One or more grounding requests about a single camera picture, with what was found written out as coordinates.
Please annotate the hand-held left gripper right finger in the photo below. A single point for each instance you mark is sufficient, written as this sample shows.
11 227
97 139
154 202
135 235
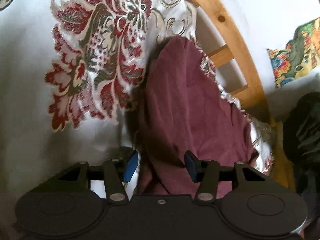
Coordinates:
191 166

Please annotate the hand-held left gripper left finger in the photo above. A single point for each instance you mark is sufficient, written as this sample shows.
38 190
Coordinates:
132 166

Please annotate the maroon cloth garment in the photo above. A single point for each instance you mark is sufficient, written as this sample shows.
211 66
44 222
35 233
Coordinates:
190 105

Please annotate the white floral bedspread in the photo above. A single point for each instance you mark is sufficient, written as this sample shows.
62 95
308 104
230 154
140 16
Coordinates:
95 62

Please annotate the black cloth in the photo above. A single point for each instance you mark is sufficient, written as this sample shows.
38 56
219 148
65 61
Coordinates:
305 135

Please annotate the colourful printed cloth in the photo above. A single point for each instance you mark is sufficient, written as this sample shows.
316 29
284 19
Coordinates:
297 60

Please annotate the wooden bed frame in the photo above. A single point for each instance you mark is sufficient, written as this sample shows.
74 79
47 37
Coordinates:
237 52

